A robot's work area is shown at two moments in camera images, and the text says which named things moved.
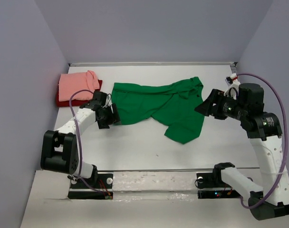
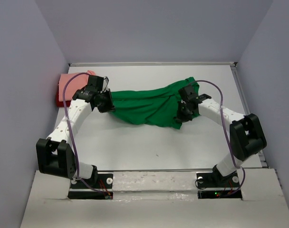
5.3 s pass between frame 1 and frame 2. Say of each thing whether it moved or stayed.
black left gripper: moved
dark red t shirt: stayed
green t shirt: moved
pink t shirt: stayed
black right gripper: moved
